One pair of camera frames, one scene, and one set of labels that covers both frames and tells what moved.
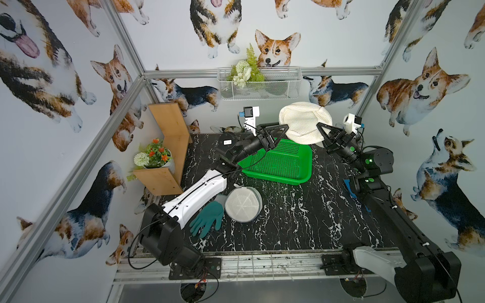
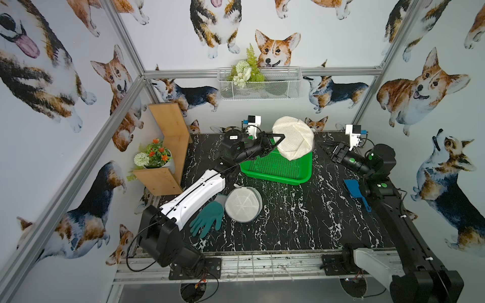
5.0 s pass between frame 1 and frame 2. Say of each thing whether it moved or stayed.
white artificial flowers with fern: stayed
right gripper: moved
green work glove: stayed
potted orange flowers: stayed
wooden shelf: stayed
